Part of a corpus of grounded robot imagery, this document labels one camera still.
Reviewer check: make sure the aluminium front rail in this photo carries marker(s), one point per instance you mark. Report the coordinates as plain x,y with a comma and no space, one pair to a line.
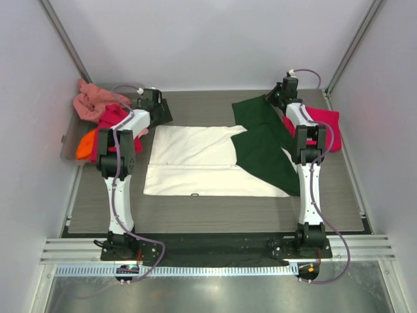
83,250

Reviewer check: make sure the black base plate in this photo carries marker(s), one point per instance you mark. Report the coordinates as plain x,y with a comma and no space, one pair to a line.
205,246

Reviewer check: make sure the light pink t shirt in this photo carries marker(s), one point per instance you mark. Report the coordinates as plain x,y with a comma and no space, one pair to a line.
143,132

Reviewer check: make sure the left aluminium frame post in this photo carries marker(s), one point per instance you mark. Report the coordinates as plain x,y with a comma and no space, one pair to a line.
65,39

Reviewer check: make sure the slotted cable duct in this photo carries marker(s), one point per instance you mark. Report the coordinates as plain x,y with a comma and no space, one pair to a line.
129,270

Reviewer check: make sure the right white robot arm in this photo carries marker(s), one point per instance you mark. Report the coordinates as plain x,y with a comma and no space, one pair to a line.
307,154

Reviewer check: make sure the aluminium frame post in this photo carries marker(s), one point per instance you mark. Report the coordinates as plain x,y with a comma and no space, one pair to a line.
65,39
360,34

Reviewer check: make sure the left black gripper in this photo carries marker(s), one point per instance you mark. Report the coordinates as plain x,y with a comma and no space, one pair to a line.
165,117

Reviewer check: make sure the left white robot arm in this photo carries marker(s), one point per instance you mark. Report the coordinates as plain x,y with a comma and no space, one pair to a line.
116,159

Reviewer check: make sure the white and green t shirt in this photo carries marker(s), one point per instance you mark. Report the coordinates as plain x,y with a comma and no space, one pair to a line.
252,158

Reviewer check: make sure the crimson red t shirt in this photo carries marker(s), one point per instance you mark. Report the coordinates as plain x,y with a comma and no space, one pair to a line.
113,115

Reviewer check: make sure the salmon pink t shirt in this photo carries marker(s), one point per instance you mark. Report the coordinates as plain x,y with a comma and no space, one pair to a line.
92,100

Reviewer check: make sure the right aluminium frame post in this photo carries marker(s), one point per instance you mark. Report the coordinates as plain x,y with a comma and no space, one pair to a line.
360,34

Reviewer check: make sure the grey plastic bin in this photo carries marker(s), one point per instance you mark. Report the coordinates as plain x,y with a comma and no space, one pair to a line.
136,121

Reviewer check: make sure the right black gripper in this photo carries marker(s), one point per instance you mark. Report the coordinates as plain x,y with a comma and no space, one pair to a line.
268,98

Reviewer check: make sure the orange t shirt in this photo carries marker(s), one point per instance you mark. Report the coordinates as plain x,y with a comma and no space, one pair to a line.
85,146

